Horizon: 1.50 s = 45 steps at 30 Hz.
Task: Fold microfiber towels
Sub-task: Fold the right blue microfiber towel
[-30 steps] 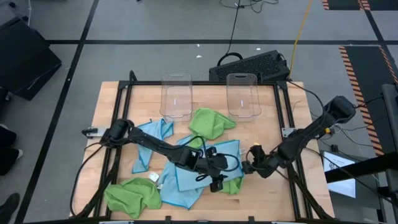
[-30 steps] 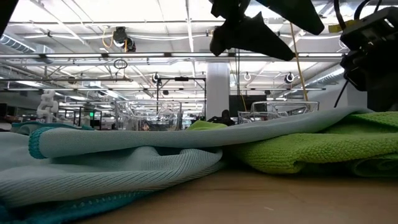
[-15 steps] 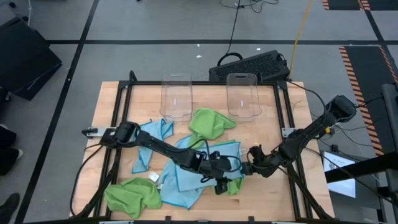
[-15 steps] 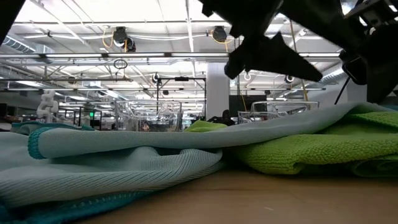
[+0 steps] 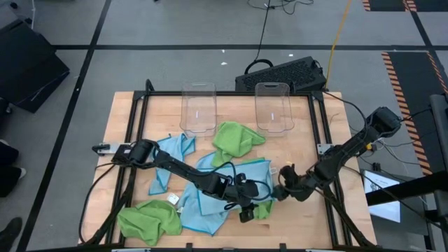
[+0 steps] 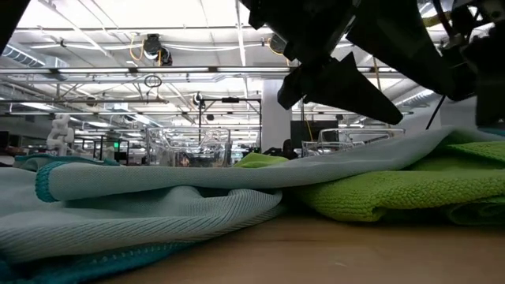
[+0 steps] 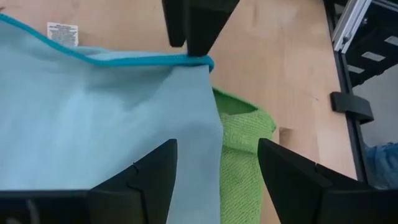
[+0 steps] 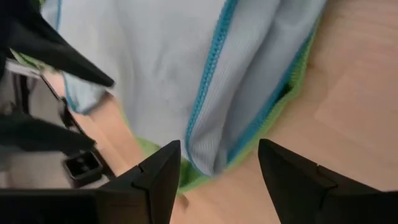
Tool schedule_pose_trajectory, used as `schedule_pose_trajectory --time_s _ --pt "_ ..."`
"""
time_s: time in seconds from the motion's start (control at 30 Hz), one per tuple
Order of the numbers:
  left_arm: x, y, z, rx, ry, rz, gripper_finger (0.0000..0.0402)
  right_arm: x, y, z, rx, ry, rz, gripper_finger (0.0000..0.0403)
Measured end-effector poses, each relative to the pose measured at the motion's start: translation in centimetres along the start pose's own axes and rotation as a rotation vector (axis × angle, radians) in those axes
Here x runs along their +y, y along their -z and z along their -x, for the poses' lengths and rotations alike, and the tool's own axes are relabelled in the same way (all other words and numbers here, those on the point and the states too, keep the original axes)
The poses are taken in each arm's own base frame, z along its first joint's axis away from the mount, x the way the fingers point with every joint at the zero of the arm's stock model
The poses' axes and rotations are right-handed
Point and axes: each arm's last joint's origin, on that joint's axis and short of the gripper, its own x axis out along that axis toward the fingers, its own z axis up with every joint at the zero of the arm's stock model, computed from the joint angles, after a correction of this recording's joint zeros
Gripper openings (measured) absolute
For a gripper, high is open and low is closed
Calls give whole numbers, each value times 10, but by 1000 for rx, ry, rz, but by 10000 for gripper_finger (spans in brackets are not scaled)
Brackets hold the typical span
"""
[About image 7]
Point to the light blue microfiber towel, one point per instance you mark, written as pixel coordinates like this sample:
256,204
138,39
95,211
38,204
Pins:
93,118

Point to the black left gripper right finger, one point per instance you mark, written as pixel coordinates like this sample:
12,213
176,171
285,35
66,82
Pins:
289,180

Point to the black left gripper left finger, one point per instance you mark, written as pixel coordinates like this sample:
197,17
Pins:
149,180

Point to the silver aluminium bracket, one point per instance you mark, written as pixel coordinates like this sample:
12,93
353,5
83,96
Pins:
349,25

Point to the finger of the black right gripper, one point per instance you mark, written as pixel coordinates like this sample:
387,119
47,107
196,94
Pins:
205,28
174,21

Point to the white printed care label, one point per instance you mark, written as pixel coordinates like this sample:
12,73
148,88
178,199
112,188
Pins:
62,33

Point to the green microfiber towel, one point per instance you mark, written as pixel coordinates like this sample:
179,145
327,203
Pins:
242,161

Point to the black aluminium table frame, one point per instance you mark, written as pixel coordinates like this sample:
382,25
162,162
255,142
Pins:
354,137

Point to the black frame clamp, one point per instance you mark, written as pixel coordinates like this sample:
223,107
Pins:
351,107

